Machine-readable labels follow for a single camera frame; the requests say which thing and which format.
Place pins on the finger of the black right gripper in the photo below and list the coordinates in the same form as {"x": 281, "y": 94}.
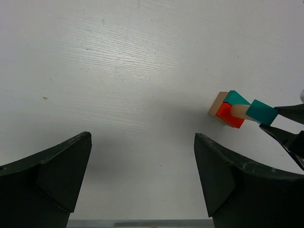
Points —
{"x": 292, "y": 143}
{"x": 294, "y": 112}

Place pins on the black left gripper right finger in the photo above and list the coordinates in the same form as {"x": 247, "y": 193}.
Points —
{"x": 242, "y": 193}

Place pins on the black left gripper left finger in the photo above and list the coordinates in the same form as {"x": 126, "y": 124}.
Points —
{"x": 41, "y": 190}

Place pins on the teal triangular wood block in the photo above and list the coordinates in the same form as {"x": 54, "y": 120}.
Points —
{"x": 262, "y": 113}

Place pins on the natural wood cylinder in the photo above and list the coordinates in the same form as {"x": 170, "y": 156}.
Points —
{"x": 239, "y": 111}

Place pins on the red wood block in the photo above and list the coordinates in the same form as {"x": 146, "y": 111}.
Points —
{"x": 224, "y": 114}

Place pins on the natural wood block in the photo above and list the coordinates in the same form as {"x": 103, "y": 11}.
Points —
{"x": 216, "y": 105}

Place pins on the aluminium table edge rail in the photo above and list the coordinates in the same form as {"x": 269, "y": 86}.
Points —
{"x": 141, "y": 223}

